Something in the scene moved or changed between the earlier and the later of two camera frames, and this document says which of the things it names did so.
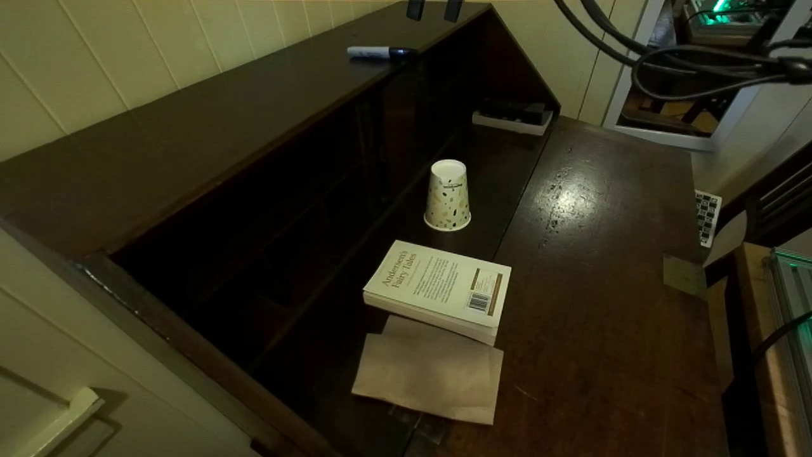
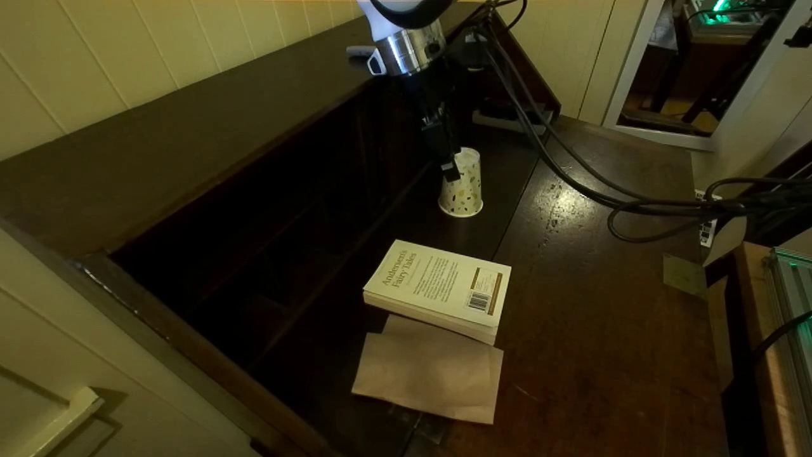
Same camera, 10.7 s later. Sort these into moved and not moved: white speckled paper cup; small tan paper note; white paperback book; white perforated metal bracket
Moved: white speckled paper cup
Not moved: small tan paper note; white paperback book; white perforated metal bracket
